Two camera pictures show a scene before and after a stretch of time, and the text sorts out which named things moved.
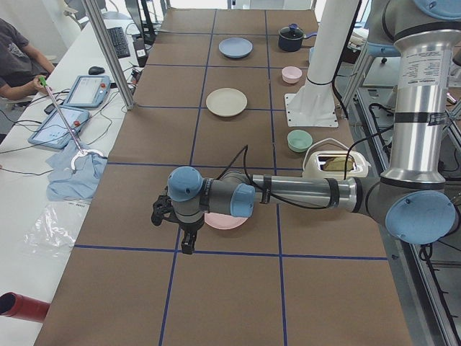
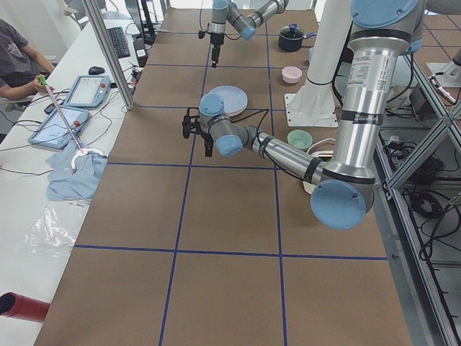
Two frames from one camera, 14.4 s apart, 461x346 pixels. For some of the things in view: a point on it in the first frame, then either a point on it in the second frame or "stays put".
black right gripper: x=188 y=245 to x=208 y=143
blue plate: x=235 y=47 to x=234 y=98
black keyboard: x=118 y=39 stays put
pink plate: x=223 y=221 to x=234 y=114
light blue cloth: x=75 y=173 stays put
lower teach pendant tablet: x=53 y=131 stays put
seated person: x=21 y=63 stays put
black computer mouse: x=96 y=71 stays put
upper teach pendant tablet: x=88 y=91 stays put
